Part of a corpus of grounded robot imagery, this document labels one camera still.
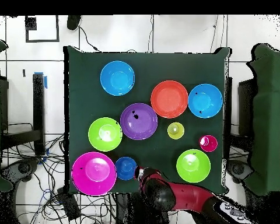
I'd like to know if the small dark blue bowl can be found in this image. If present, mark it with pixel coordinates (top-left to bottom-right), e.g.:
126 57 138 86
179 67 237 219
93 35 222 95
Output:
114 156 138 181

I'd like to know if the large magenta plastic bowl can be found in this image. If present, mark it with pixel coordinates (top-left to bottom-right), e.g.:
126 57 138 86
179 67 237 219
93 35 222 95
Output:
71 151 118 197

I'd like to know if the purple plastic bowl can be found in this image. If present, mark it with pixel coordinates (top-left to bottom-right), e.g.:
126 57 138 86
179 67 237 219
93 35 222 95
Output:
120 103 159 141

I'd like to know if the green plastic bowl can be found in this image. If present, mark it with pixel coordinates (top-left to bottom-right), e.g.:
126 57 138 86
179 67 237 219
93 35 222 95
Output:
176 149 211 183
87 117 124 153

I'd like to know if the red plastic cup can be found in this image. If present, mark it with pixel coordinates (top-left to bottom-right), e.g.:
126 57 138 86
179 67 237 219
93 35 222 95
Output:
199 135 218 153

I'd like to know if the light blue plastic bowl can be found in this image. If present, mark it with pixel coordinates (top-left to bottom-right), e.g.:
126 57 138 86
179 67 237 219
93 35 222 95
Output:
100 60 136 97
188 83 223 119

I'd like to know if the yellow plastic cup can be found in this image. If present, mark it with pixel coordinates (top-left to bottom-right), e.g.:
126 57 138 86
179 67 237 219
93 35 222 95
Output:
167 121 186 140

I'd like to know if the black power box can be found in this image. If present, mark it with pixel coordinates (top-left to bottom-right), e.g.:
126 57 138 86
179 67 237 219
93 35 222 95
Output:
56 187 82 221

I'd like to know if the orange plastic bowl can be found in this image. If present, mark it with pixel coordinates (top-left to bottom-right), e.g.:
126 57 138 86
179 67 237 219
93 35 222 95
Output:
150 80 189 119

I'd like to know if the dark green tablecloth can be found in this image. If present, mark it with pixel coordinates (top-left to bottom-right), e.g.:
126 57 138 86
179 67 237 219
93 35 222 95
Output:
64 45 230 194

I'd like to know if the black metal stand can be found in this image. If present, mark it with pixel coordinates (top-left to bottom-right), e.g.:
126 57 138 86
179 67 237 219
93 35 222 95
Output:
237 79 256 152
1 73 46 156

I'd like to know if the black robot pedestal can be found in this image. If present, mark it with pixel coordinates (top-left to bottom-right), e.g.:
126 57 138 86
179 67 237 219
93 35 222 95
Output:
115 192 170 224

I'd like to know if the tangle of floor cables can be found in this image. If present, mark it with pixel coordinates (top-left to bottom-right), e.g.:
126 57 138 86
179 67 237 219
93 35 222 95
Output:
1 122 117 224

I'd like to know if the thin black cable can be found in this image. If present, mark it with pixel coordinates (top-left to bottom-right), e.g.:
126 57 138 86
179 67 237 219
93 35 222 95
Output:
209 15 219 54
148 15 155 53

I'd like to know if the black camera cable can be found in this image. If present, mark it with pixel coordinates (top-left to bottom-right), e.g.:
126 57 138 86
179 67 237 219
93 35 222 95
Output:
78 24 102 53

